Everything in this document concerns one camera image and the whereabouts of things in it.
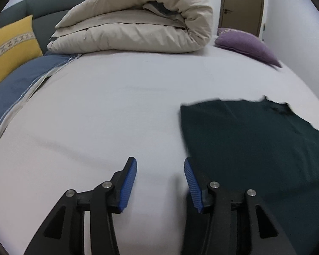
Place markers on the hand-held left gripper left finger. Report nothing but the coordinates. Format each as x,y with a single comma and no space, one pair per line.
127,186

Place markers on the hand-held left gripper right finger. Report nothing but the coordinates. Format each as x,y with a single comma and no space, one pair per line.
192,186

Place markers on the dark green knit sweater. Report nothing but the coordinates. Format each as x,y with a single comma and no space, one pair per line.
242,138

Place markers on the bed with white sheet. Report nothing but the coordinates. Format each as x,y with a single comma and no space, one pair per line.
109,111

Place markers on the blue pillow with white trim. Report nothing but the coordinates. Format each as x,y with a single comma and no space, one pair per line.
18,85

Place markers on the purple throw pillow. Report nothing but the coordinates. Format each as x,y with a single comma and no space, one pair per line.
244,43

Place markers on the beige folded duvet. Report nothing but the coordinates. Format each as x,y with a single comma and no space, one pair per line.
127,32

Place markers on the yellow patterned throw pillow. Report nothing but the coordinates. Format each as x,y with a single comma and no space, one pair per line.
13,47

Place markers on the brown wooden door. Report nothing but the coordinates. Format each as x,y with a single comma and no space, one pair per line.
242,5

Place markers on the grey-blue padded headboard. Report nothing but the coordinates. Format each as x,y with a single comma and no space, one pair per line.
42,10

